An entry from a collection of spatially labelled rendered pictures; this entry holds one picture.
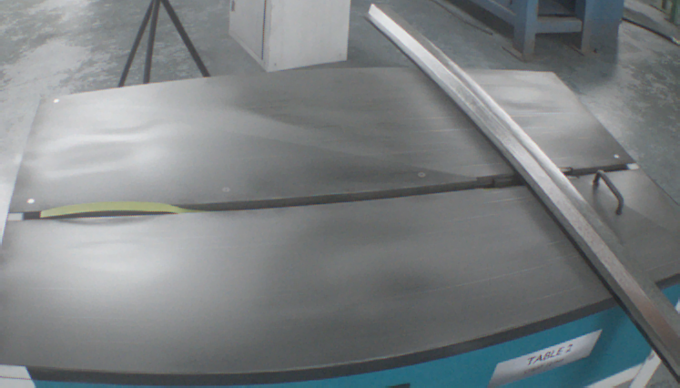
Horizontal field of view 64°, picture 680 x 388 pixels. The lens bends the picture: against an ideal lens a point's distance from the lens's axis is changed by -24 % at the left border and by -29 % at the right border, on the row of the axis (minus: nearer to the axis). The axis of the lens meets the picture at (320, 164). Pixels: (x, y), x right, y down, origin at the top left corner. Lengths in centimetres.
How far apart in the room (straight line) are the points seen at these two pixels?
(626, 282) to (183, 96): 67
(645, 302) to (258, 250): 43
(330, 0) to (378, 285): 219
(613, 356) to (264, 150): 54
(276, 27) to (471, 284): 213
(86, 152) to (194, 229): 22
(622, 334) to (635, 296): 12
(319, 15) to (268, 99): 184
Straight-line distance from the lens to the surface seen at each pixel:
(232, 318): 62
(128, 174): 82
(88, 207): 76
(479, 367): 68
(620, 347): 85
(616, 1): 424
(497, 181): 85
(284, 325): 62
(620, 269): 73
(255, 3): 282
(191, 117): 93
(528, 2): 326
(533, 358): 72
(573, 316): 70
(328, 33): 283
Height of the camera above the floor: 117
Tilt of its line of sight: 32 degrees down
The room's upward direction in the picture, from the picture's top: 4 degrees clockwise
